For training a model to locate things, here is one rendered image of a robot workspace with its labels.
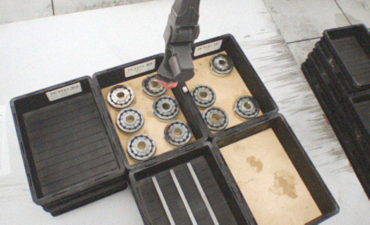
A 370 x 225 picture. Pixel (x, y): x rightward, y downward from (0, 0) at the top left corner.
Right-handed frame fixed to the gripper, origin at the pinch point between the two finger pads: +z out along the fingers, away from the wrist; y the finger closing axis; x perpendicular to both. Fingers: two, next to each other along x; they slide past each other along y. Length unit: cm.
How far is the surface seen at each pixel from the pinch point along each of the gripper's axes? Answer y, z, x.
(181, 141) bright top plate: -10.3, 20.1, -10.2
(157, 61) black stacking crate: 15.5, 16.7, 11.2
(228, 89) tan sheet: 19.9, 23.7, -19.0
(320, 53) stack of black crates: 93, 61, -63
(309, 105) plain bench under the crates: 37, 37, -57
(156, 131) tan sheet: -9.4, 23.2, -0.1
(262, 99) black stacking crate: 18.0, 18.1, -32.7
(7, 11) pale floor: 67, 109, 159
